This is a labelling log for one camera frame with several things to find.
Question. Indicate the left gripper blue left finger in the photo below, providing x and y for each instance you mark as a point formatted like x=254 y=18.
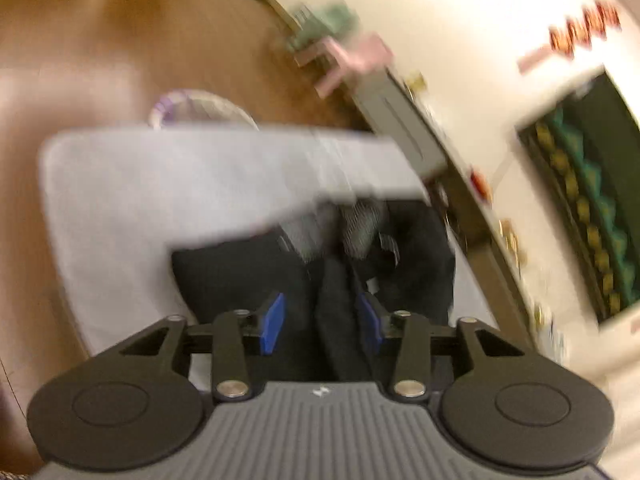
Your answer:
x=266 y=324

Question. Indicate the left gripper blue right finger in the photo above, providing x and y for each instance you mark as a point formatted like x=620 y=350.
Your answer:
x=376 y=325

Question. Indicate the black trousers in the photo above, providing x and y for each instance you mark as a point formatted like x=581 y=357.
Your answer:
x=320 y=261

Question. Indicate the red fruit plate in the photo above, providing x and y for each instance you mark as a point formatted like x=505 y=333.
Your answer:
x=481 y=186

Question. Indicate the long grey TV cabinet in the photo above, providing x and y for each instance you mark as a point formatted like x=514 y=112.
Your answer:
x=391 y=110

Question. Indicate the round patterned stool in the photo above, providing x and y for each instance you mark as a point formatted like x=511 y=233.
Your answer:
x=179 y=106

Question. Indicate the pink plastic chair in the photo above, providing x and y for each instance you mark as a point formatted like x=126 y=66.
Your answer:
x=367 y=55

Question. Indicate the green plastic chair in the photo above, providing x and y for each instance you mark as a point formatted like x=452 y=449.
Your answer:
x=334 y=19

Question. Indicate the red Chinese knot ornament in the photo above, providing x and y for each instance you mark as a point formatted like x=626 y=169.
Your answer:
x=577 y=33

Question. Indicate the wall mounted television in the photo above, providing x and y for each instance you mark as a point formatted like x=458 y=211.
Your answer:
x=586 y=149

